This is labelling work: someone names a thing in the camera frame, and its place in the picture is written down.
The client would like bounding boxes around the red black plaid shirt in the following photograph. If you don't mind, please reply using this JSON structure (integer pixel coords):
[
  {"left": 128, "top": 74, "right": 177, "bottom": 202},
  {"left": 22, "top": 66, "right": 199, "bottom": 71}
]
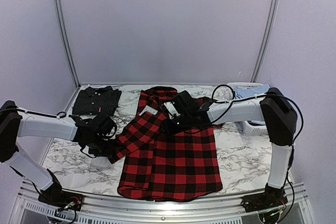
[{"left": 109, "top": 87, "right": 223, "bottom": 202}]

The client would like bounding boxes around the wall aluminium profile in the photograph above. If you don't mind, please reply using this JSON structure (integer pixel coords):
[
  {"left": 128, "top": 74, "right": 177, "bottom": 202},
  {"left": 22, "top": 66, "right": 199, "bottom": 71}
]
[
  {"left": 54, "top": 0, "right": 81, "bottom": 89},
  {"left": 250, "top": 0, "right": 280, "bottom": 82}
]

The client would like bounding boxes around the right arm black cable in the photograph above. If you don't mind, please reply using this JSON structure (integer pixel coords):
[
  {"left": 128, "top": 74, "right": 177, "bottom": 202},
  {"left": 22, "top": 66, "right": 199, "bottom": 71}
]
[{"left": 211, "top": 84, "right": 305, "bottom": 141}]

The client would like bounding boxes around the right wall aluminium profile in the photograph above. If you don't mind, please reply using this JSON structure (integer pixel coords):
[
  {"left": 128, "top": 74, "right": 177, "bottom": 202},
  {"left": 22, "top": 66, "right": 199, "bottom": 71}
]
[{"left": 250, "top": 0, "right": 280, "bottom": 82}]

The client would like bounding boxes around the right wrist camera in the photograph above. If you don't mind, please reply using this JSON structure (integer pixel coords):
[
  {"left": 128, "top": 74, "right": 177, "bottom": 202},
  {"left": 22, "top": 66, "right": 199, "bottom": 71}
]
[{"left": 163, "top": 102, "right": 181, "bottom": 120}]

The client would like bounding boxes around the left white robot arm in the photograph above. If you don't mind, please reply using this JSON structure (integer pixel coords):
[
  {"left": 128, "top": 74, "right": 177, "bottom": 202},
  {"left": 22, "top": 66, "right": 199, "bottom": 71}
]
[{"left": 1, "top": 100, "right": 117, "bottom": 206}]

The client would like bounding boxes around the light blue shirt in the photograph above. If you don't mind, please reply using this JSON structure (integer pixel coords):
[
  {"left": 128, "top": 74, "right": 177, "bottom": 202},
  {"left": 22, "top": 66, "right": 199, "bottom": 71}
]
[{"left": 235, "top": 83, "right": 270, "bottom": 99}]

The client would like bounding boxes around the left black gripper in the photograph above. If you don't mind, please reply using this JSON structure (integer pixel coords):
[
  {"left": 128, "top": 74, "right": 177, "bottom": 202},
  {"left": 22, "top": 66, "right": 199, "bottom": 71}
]
[{"left": 88, "top": 135, "right": 115, "bottom": 158}]

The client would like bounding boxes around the aluminium table front rail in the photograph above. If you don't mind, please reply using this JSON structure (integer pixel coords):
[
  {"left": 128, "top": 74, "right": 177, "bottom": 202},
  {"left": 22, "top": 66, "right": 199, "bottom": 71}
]
[{"left": 10, "top": 179, "right": 316, "bottom": 224}]

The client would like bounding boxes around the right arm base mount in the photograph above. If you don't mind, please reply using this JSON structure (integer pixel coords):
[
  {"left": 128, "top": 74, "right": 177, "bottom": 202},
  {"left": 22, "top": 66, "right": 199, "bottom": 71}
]
[{"left": 240, "top": 191, "right": 288, "bottom": 212}]

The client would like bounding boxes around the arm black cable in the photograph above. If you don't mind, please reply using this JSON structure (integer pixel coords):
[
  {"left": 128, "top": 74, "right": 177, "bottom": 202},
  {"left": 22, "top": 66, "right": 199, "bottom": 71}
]
[
  {"left": 0, "top": 107, "right": 68, "bottom": 120},
  {"left": 211, "top": 84, "right": 305, "bottom": 141}
]

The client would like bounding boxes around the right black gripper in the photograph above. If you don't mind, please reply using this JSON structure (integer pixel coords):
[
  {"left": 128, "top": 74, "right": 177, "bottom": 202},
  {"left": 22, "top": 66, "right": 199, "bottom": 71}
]
[{"left": 159, "top": 112, "right": 193, "bottom": 136}]

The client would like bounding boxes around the white plastic laundry basket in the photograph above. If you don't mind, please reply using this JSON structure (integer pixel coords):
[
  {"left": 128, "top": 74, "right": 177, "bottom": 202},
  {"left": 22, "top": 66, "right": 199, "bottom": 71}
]
[{"left": 226, "top": 81, "right": 271, "bottom": 136}]

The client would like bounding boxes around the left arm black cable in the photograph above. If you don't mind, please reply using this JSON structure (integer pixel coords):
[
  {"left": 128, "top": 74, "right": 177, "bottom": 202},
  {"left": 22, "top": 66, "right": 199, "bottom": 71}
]
[{"left": 0, "top": 107, "right": 68, "bottom": 120}]

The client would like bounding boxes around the black pinstripe folded shirt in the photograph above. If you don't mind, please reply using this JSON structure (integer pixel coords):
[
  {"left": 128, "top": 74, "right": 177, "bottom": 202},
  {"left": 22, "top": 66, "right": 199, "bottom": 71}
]
[{"left": 72, "top": 86, "right": 122, "bottom": 116}]

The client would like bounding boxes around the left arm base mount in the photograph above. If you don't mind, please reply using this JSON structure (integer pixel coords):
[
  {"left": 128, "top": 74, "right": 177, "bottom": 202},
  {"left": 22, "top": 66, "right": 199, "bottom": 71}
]
[{"left": 38, "top": 190, "right": 83, "bottom": 211}]

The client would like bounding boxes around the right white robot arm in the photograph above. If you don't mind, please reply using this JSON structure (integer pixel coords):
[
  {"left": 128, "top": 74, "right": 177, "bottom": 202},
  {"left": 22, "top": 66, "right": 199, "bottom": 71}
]
[{"left": 162, "top": 88, "right": 298, "bottom": 207}]

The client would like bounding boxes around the left wall aluminium profile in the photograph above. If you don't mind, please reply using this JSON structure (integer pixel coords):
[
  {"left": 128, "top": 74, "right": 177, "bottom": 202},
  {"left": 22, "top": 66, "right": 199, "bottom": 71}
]
[{"left": 54, "top": 0, "right": 81, "bottom": 89}]

